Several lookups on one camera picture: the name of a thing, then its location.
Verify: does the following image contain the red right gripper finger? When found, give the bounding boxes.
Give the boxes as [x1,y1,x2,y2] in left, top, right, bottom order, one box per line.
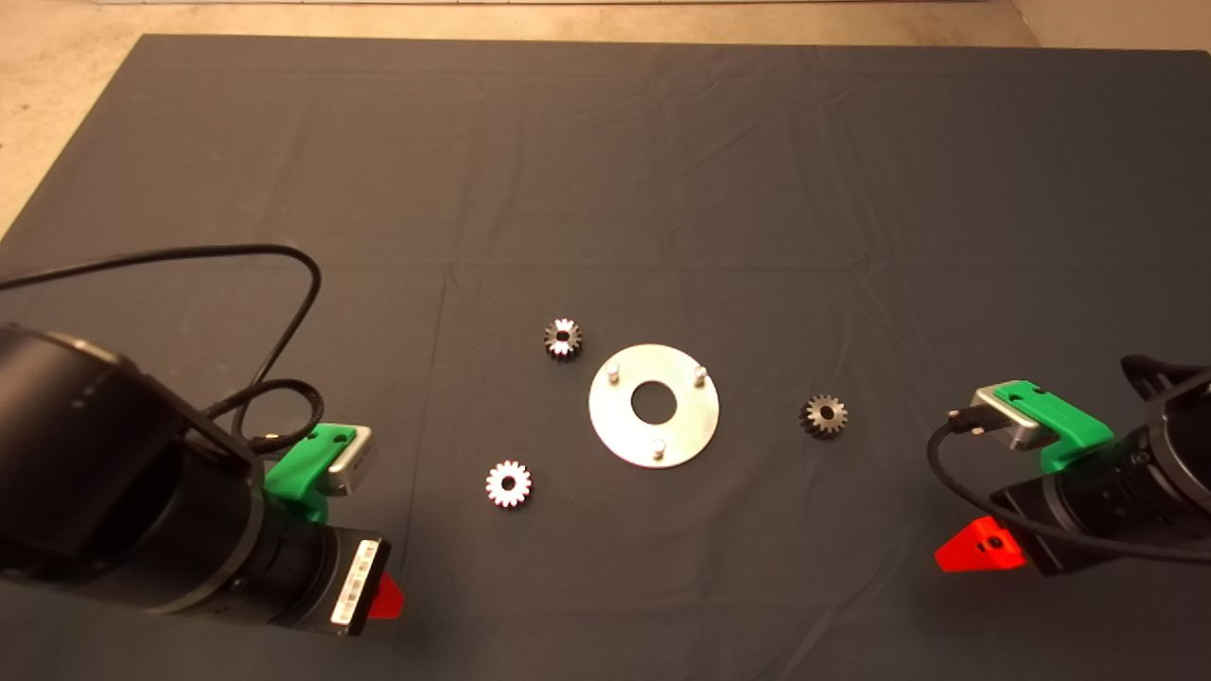
[935,515,1027,574]

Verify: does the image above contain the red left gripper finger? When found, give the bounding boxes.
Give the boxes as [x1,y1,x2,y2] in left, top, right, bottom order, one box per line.
[369,570,405,620]

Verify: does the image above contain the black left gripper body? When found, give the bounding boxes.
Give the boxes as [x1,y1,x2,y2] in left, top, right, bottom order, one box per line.
[305,527,392,637]

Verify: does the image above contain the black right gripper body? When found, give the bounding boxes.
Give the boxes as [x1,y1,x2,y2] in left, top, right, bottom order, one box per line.
[989,476,1089,577]

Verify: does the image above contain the small steel planetary gear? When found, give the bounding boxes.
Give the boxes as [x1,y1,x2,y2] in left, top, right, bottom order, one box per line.
[800,393,850,439]
[543,318,584,360]
[485,460,534,509]

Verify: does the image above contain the round metal carrier plate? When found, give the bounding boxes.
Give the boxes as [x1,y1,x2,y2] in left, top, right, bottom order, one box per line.
[588,342,721,468]

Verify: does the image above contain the dark grey table cloth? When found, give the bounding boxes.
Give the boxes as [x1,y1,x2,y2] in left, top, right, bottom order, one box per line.
[0,34,1211,681]

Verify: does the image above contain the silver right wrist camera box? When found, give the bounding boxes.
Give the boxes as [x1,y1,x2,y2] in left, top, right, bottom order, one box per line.
[972,386,1051,453]

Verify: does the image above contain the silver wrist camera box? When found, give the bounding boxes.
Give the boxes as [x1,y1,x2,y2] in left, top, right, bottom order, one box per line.
[317,426,373,497]
[972,386,1051,453]

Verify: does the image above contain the green right camera mount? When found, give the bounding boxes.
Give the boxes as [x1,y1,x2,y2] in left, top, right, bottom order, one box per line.
[1005,380,1115,472]

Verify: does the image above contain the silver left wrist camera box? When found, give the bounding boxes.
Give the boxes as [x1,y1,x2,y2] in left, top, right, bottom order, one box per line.
[317,426,373,497]

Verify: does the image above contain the thin black left camera cable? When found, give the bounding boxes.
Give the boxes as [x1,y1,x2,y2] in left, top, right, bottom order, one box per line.
[0,244,325,450]

